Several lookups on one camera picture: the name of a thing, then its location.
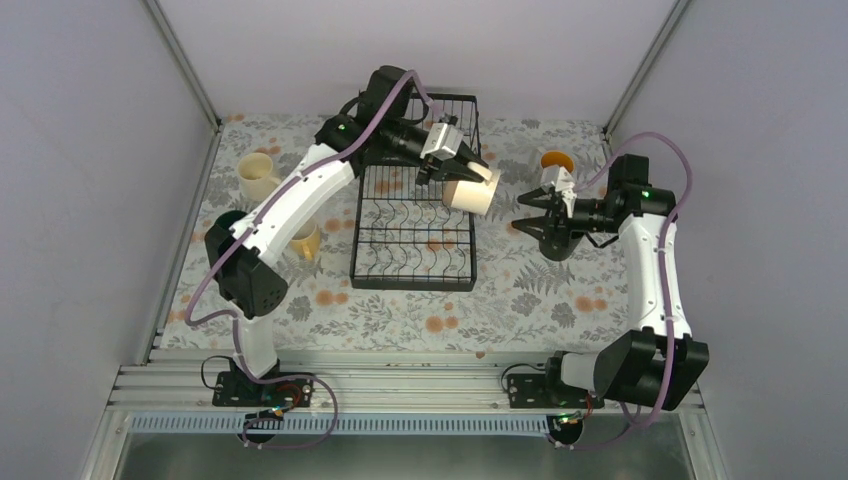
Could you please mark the black wire dish rack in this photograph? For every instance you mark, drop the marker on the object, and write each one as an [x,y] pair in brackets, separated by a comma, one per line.
[405,238]

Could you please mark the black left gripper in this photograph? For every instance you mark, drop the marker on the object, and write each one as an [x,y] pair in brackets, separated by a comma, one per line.
[450,169]

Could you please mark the dark green ceramic mug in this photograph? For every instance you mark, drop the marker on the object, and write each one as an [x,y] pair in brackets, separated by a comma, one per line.
[226,220]

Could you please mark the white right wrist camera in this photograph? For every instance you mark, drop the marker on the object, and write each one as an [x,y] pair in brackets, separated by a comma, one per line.
[557,179]

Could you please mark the cream ribbed ceramic mug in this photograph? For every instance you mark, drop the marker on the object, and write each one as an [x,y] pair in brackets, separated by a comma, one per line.
[258,176]

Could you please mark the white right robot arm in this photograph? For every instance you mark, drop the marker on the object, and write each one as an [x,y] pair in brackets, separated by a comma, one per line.
[656,361]

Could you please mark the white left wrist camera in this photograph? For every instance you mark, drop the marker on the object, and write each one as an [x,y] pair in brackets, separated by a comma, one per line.
[442,142]

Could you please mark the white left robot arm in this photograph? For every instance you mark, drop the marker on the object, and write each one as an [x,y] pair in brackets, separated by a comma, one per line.
[393,117]

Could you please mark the floral iridescent white mug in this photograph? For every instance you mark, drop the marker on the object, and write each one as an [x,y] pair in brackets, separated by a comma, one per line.
[556,157]

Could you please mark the beige and white mug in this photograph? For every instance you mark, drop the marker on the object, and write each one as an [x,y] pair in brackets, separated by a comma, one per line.
[473,197]

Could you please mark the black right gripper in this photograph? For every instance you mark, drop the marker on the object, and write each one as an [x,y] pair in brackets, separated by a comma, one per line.
[544,222]

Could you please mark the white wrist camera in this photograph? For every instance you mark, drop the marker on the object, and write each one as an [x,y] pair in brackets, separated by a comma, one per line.
[442,142]
[557,179]

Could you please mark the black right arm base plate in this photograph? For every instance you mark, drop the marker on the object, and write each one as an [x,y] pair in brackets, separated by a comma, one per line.
[531,391]

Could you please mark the floral patterned table mat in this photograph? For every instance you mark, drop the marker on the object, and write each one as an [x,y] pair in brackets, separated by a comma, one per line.
[520,302]

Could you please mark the black mug white rim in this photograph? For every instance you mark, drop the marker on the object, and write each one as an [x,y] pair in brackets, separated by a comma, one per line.
[558,245]

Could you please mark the aluminium mounting rail frame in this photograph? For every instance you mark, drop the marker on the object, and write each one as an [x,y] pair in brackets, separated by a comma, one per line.
[494,60]

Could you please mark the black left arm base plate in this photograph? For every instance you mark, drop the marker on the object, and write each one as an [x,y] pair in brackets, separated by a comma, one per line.
[234,389]

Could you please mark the yellow ceramic mug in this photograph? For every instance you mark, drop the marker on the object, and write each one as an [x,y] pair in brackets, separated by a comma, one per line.
[307,240]

